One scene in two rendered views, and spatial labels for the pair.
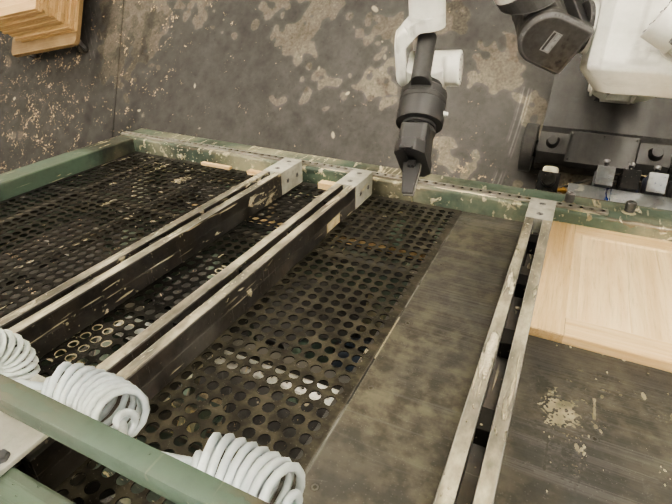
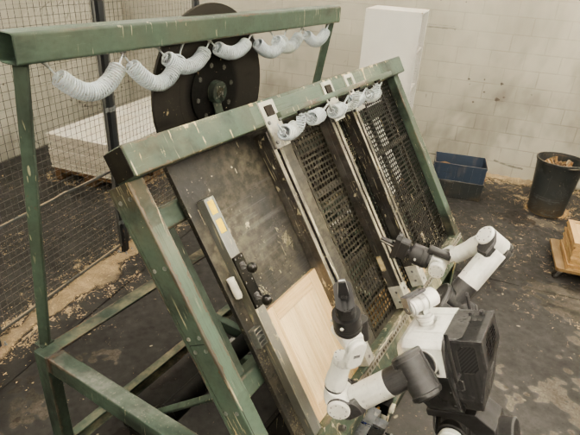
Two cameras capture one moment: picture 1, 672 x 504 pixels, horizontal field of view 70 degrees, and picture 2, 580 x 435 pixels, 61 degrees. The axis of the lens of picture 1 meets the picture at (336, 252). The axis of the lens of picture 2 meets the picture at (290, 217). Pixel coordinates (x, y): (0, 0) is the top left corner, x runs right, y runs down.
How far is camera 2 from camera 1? 1.75 m
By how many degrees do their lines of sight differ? 44
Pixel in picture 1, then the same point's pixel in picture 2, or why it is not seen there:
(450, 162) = not seen: outside the picture
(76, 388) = (341, 106)
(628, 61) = not seen: hidden behind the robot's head
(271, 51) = (542, 375)
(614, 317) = (306, 305)
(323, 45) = (545, 407)
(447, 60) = (438, 262)
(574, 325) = (309, 284)
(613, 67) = not seen: hidden behind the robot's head
